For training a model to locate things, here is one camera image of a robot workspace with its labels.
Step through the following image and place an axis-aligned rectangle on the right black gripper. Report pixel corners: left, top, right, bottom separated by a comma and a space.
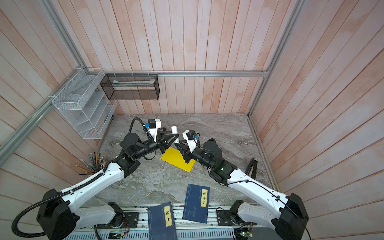
176, 139, 215, 171

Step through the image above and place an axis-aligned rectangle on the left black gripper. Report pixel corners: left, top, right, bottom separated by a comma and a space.
133, 130, 179, 159

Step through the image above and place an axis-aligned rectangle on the yellow envelope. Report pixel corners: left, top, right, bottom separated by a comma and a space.
161, 147, 196, 173

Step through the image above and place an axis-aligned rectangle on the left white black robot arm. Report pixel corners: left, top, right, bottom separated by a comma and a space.
11, 117, 179, 240

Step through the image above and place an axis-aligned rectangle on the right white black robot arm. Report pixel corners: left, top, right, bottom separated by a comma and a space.
175, 139, 311, 240

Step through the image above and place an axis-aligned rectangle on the blue book on table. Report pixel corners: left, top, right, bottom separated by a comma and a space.
183, 184, 210, 224

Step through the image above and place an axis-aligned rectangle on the black mesh basket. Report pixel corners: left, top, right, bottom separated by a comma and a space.
101, 73, 160, 101

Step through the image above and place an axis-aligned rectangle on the pen holder with pencils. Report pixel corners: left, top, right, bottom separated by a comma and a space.
76, 152, 107, 176

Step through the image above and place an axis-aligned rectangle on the blue book on rail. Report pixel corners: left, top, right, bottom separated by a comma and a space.
147, 202, 178, 240

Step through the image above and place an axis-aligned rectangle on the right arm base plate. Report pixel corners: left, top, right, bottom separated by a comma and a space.
216, 207, 258, 227

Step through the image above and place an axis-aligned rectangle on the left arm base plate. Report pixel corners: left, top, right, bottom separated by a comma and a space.
97, 212, 139, 229

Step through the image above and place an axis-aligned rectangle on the white wire mesh shelf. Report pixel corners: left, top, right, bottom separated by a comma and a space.
52, 68, 117, 140

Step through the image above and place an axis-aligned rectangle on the aluminium frame rail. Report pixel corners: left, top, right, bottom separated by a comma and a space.
103, 70, 269, 78

